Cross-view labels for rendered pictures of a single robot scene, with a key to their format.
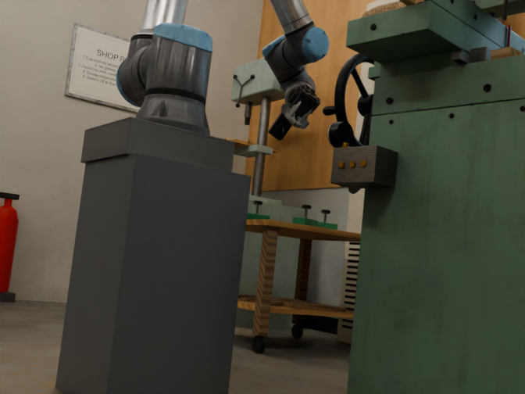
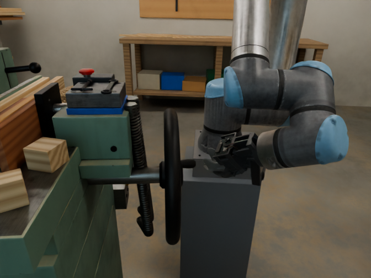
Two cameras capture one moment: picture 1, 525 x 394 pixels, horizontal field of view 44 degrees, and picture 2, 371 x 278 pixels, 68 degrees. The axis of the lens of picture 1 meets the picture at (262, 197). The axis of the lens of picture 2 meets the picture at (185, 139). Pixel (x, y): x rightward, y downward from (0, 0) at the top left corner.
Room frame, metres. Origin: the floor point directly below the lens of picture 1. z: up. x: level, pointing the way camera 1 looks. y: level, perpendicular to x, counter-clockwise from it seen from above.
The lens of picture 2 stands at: (2.10, -0.65, 1.14)
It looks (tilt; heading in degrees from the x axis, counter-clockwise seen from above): 25 degrees down; 129
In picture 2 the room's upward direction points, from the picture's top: 1 degrees clockwise
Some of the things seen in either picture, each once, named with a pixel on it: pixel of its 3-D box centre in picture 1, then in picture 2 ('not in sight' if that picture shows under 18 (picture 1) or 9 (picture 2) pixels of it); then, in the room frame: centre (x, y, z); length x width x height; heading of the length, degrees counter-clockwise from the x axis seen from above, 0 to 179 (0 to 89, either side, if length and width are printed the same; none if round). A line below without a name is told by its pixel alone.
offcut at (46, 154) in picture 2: not in sight; (47, 154); (1.68, -0.48, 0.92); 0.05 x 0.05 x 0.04; 26
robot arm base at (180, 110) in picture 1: (173, 116); (221, 134); (1.57, 0.24, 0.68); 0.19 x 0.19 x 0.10
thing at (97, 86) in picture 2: not in sight; (97, 90); (1.62, -0.34, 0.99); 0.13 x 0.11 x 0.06; 134
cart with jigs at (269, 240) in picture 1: (286, 273); not in sight; (2.99, -0.14, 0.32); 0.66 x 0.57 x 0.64; 124
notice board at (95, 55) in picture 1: (118, 72); not in sight; (4.09, 1.01, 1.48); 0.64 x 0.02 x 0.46; 125
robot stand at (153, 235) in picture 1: (152, 282); (215, 213); (1.57, 0.24, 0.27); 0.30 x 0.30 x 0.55; 35
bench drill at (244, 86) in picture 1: (257, 190); not in sight; (3.87, 0.03, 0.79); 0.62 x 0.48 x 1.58; 34
